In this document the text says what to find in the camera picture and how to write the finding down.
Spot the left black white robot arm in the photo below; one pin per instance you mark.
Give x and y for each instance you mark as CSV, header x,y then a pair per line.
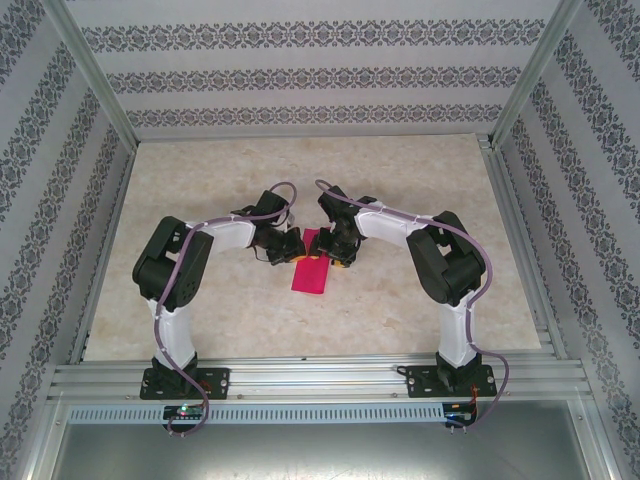
x,y
180,335

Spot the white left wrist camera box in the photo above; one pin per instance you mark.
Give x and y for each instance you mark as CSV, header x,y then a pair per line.
x,y
290,221

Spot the pink paper sheet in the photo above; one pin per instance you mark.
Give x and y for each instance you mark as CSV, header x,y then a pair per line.
x,y
310,277

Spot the aluminium front rail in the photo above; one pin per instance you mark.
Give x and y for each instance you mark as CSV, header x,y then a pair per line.
x,y
320,380

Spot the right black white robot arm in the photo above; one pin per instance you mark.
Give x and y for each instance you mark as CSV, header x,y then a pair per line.
x,y
455,340

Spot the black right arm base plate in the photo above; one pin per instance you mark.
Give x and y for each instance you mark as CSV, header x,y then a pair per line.
x,y
425,385

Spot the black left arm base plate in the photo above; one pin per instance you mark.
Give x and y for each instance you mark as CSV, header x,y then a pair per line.
x,y
220,382

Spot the left circuit board green light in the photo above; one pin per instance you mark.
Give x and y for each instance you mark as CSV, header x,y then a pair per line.
x,y
185,412

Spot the aluminium side rail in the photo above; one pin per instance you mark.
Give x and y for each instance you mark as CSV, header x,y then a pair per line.
x,y
106,250
515,225

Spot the aluminium frame post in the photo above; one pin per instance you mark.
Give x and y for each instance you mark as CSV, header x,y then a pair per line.
x,y
534,70
94,70

